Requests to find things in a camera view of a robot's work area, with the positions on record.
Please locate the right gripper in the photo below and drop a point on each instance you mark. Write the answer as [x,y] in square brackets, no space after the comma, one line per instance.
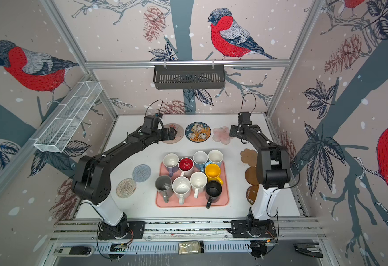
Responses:
[232,130]

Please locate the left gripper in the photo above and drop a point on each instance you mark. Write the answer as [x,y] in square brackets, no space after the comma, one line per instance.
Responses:
[167,136]

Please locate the pink bunny round coaster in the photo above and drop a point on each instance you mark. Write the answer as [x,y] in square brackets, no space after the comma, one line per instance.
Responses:
[179,133]

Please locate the pink flower coaster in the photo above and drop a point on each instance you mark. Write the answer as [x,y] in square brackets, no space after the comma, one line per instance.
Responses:
[221,135]

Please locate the cork flower coaster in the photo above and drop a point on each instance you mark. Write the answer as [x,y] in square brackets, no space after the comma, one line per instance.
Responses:
[249,157]

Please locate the blue cartoon round coaster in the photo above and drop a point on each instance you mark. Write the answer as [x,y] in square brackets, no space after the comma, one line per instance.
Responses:
[198,132]

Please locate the brown round wooden coaster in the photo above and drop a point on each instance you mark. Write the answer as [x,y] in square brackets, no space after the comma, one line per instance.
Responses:
[251,177]

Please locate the grey woven round coaster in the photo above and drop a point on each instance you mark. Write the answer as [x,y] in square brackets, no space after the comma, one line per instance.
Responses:
[141,173]

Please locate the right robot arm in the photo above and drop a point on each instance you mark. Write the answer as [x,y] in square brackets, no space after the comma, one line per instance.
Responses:
[272,173]

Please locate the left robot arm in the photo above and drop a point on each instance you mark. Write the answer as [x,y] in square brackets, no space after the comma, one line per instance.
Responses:
[92,181]

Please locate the lavender mug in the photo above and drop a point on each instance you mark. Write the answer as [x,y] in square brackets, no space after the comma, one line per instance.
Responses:
[171,162]

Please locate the red interior white mug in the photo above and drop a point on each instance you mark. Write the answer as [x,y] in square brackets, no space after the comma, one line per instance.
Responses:
[186,166]

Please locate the white blue mug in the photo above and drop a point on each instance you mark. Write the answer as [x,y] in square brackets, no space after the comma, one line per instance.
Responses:
[215,157]

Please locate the light blue mug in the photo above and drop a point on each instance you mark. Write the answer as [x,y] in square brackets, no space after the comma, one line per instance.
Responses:
[200,159]

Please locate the grey mug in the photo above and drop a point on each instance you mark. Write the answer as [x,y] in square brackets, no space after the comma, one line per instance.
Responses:
[163,185]

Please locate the yellow mug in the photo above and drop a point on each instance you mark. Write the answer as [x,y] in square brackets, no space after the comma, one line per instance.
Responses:
[213,173]

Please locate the white mug front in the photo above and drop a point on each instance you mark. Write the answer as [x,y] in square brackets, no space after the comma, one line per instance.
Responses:
[182,188]

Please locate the white mug middle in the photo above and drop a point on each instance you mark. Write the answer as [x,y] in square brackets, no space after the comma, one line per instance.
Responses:
[198,182]

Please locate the dark glossy round coaster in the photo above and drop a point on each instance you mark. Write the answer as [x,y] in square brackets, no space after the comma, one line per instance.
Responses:
[251,194]

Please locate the black mug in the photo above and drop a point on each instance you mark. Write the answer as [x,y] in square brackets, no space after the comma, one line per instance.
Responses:
[213,191]

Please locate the beige woven round coaster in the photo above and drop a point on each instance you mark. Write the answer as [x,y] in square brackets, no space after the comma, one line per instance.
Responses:
[126,188]

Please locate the taped small box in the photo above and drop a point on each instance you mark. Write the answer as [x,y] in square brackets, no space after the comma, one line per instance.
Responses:
[191,247]

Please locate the black clamp tool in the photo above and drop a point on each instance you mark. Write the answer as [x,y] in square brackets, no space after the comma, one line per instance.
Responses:
[309,249]

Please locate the black white power strip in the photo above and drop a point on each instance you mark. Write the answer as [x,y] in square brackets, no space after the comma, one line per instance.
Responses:
[76,251]

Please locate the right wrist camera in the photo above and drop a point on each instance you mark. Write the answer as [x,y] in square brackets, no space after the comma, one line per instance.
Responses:
[244,119]

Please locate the black wall basket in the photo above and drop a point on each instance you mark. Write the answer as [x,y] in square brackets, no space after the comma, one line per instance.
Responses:
[189,77]

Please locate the white wire basket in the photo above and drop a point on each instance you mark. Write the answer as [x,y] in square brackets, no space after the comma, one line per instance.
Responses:
[71,114]

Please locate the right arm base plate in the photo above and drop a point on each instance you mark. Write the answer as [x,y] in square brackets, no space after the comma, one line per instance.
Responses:
[239,228]

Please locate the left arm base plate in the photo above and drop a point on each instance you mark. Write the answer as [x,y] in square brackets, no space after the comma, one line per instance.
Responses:
[137,229]

